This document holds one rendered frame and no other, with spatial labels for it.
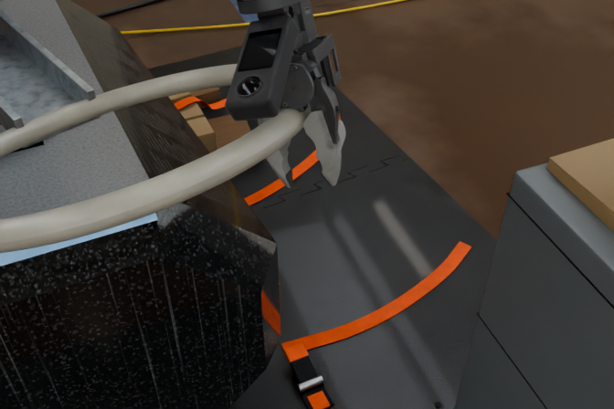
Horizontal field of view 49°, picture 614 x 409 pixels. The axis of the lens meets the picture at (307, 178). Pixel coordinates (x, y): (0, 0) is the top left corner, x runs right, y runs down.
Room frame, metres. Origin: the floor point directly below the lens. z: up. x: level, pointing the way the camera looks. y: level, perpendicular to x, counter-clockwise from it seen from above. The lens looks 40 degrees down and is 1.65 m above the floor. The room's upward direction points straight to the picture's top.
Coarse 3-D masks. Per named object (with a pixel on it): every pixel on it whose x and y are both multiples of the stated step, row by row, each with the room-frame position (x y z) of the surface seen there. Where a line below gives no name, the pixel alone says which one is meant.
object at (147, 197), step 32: (96, 96) 0.84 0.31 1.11; (128, 96) 0.85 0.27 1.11; (160, 96) 0.85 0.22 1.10; (32, 128) 0.77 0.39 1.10; (64, 128) 0.80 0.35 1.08; (256, 128) 0.53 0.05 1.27; (288, 128) 0.55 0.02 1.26; (224, 160) 0.48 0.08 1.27; (256, 160) 0.50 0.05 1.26; (128, 192) 0.44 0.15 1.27; (160, 192) 0.44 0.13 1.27; (192, 192) 0.45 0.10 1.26; (0, 224) 0.42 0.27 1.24; (32, 224) 0.42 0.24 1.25; (64, 224) 0.42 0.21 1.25; (96, 224) 0.42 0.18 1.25
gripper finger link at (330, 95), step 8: (320, 80) 0.58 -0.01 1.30; (320, 88) 0.57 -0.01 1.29; (328, 88) 0.58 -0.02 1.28; (320, 96) 0.57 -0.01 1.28; (328, 96) 0.57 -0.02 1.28; (312, 104) 0.57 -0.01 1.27; (320, 104) 0.57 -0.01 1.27; (328, 104) 0.57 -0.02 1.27; (336, 104) 0.57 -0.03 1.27; (328, 112) 0.57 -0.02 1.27; (336, 112) 0.57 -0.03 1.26; (328, 120) 0.57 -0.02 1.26; (336, 120) 0.57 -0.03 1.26; (328, 128) 0.56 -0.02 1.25; (336, 128) 0.56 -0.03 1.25; (336, 136) 0.56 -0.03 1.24
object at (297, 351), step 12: (288, 348) 1.15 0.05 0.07; (300, 348) 1.15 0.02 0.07; (288, 360) 1.12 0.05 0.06; (300, 360) 1.12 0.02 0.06; (300, 372) 1.08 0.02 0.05; (312, 372) 1.08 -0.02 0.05; (300, 384) 1.05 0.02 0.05; (312, 384) 1.05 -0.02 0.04; (312, 396) 1.02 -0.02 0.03; (324, 396) 1.02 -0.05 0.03; (312, 408) 0.99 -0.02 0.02; (324, 408) 0.99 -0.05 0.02
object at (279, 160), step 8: (264, 120) 0.59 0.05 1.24; (288, 144) 0.62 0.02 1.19; (280, 152) 0.58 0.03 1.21; (288, 152) 0.59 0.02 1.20; (272, 160) 0.58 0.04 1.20; (280, 160) 0.57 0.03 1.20; (272, 168) 0.58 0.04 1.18; (280, 168) 0.57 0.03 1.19; (288, 168) 0.58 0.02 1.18; (280, 176) 0.57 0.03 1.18; (288, 176) 0.57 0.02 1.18; (288, 184) 0.57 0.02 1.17
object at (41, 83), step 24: (0, 24) 1.09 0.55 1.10; (0, 48) 1.05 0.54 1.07; (24, 48) 1.02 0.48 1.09; (0, 72) 0.97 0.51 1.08; (24, 72) 0.96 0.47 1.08; (48, 72) 0.95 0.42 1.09; (72, 72) 0.89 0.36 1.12; (0, 96) 0.82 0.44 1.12; (24, 96) 0.89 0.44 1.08; (48, 96) 0.89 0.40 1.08; (72, 96) 0.88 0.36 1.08; (0, 120) 0.82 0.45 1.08; (24, 120) 0.83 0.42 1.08
